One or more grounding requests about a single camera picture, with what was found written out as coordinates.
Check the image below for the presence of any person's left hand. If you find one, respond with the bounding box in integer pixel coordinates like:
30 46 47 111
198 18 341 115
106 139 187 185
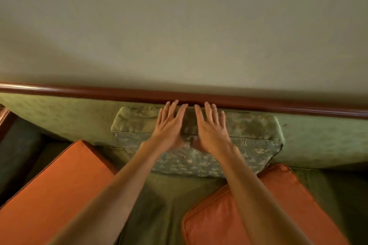
146 100 189 155

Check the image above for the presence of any person's right hand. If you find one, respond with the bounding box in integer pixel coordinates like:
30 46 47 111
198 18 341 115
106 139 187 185
192 101 239 160

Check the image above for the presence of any green patterned cushion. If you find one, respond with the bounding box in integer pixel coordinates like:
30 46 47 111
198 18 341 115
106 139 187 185
110 106 285 179

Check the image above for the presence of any orange cushion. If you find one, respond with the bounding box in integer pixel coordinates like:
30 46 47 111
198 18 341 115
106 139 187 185
0 140 118 245
181 163 350 245

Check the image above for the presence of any green sofa with wooden frame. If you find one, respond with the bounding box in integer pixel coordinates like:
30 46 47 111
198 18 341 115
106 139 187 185
0 81 368 245

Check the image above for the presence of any person's right forearm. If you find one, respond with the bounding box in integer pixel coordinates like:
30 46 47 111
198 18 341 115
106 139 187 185
218 147 314 245

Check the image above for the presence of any person's left forearm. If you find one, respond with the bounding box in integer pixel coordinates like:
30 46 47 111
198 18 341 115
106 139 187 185
47 141 173 245

